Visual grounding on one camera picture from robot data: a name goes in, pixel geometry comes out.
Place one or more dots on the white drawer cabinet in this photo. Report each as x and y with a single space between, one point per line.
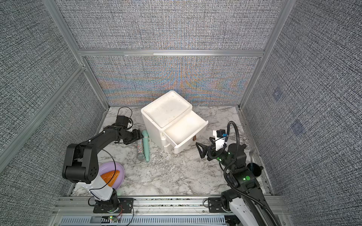
162 113

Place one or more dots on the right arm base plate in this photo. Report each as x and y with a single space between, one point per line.
215 205

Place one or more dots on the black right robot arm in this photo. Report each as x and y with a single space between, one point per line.
244 198

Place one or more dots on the aluminium front rail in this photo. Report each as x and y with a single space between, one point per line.
190 210

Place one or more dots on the white top drawer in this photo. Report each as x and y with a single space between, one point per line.
185 131

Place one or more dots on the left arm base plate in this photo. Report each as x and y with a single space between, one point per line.
123 205

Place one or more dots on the dark cup with fork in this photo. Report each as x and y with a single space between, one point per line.
253 167

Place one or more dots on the orange pastry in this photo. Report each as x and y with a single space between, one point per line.
110 177

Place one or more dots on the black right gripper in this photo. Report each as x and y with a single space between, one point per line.
210 152

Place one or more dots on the purple plate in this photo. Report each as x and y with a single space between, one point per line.
111 166

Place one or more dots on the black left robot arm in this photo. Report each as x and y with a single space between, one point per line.
81 163

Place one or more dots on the mint green microphone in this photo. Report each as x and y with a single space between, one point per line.
146 145

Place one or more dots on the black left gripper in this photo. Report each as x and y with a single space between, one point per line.
135 136

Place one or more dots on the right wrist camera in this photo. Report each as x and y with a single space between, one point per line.
220 137

